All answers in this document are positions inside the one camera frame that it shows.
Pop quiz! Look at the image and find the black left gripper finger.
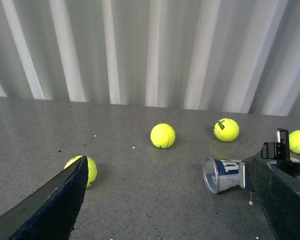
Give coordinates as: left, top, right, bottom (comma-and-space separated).
0, 155, 88, 240

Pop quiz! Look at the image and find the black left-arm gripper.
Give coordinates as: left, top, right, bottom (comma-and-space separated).
245, 128, 300, 240

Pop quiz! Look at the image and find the clear plastic tennis ball can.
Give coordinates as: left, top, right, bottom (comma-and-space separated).
202, 157, 245, 195

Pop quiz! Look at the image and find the far-left yellow tennis ball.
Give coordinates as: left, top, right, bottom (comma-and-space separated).
63, 155, 98, 188

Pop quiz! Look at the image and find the Wilson-logo yellow tennis ball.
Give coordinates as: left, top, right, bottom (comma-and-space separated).
213, 118, 240, 142

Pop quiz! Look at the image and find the white pleated curtain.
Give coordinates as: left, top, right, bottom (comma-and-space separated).
0, 0, 300, 117

